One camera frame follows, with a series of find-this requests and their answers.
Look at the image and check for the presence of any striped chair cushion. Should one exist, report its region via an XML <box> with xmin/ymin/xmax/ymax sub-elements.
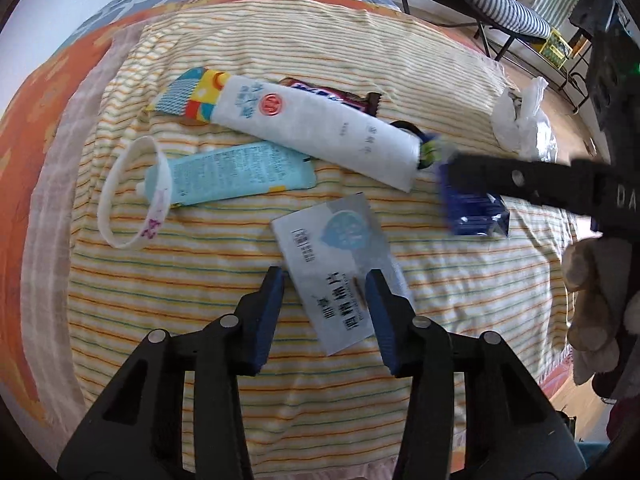
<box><xmin>447</xmin><ymin>0</ymin><xmax>556</xmax><ymax>38</ymax></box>

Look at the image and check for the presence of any dark brown chocolate bar wrapper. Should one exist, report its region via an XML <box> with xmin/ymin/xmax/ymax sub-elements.
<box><xmin>278</xmin><ymin>77</ymin><xmax>383</xmax><ymax>117</ymax></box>

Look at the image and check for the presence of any small green wrapper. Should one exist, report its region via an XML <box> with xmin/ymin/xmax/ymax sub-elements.
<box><xmin>417</xmin><ymin>135</ymin><xmax>451</xmax><ymax>170</ymax></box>

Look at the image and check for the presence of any grey sachet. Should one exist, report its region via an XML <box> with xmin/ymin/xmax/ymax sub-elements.
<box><xmin>270</xmin><ymin>192</ymin><xmax>413</xmax><ymax>357</ymax></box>

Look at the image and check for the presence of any yellow green crate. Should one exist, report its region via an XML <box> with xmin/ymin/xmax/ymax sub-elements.
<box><xmin>531</xmin><ymin>27</ymin><xmax>573</xmax><ymax>68</ymax></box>

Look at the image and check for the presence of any blue packet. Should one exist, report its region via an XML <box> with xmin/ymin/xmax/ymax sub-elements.
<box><xmin>437</xmin><ymin>160</ymin><xmax>512</xmax><ymax>237</ymax></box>

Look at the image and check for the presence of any white packet with colourful end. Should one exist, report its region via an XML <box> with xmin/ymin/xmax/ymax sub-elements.
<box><xmin>145</xmin><ymin>66</ymin><xmax>421</xmax><ymax>193</ymax></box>

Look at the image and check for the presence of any dark cloth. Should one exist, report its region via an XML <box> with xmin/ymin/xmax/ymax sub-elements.
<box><xmin>592</xmin><ymin>310</ymin><xmax>640</xmax><ymax>443</ymax></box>

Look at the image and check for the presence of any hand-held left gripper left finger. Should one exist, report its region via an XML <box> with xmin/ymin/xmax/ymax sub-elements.
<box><xmin>56</xmin><ymin>266</ymin><xmax>287</xmax><ymax>480</ymax></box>

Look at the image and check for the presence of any black hair tie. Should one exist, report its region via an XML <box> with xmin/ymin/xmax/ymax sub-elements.
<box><xmin>387</xmin><ymin>120</ymin><xmax>431</xmax><ymax>143</ymax></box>

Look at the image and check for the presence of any light blue tube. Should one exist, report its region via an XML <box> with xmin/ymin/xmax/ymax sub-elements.
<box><xmin>136</xmin><ymin>141</ymin><xmax>317</xmax><ymax>208</ymax></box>

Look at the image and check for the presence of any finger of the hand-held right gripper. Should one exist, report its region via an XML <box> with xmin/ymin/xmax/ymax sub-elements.
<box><xmin>446</xmin><ymin>154</ymin><xmax>603</xmax><ymax>220</ymax></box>

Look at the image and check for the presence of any striped yellow towel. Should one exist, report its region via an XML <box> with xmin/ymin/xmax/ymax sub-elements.
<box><xmin>67</xmin><ymin>0</ymin><xmax>581</xmax><ymax>476</ymax></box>

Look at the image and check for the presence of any white wristband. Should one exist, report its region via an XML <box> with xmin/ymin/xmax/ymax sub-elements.
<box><xmin>97</xmin><ymin>136</ymin><xmax>173</xmax><ymax>250</ymax></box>

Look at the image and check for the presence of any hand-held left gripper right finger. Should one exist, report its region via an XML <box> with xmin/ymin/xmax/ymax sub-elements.
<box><xmin>364</xmin><ymin>269</ymin><xmax>587</xmax><ymax>480</ymax></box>

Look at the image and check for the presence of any white plastic bag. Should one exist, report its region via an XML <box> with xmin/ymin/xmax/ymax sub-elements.
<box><xmin>490</xmin><ymin>76</ymin><xmax>558</xmax><ymax>163</ymax></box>

